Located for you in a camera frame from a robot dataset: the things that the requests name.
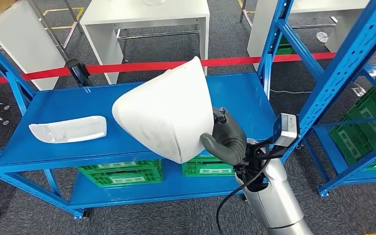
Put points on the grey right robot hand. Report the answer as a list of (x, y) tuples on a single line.
[(230, 142)]

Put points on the large curved white plastic part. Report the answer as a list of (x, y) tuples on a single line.
[(165, 113)]

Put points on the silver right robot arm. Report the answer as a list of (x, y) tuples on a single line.
[(272, 201)]

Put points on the blue metal shelf rack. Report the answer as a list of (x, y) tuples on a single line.
[(353, 176), (61, 103)]

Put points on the white moulded tray part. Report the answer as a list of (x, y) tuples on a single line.
[(68, 129)]

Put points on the white table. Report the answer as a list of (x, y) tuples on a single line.
[(126, 13), (259, 32), (22, 45)]

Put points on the red barrier belt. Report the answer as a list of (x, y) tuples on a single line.
[(126, 67)]

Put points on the metal floor socket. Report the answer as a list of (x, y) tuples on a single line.
[(360, 91)]

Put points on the crumpled clear plastic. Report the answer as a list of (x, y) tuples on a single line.
[(322, 36)]

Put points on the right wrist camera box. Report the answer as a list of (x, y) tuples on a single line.
[(287, 129)]

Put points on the black stanchion post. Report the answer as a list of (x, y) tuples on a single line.
[(76, 69)]

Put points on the steel table frame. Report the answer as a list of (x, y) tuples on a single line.
[(50, 32)]

